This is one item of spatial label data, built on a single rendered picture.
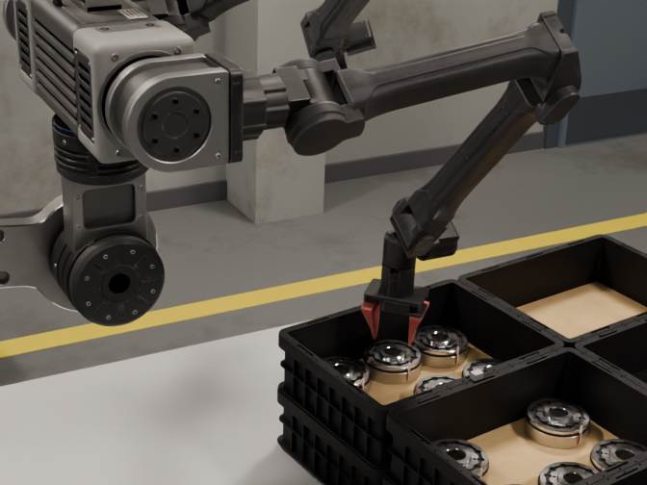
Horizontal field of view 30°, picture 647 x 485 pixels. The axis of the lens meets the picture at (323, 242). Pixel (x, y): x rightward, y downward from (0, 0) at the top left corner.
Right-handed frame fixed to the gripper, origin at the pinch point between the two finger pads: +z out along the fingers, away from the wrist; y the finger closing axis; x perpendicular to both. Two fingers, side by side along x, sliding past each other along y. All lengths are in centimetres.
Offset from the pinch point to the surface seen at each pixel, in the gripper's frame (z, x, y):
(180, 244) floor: 93, -198, 127
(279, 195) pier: 82, -234, 100
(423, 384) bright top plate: 3.3, 8.0, -7.6
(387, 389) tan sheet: 6.4, 6.9, -1.3
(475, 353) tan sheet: 6.3, -10.7, -13.2
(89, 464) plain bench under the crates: 20, 28, 45
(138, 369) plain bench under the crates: 20, -4, 51
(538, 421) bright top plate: 2.8, 12.8, -27.8
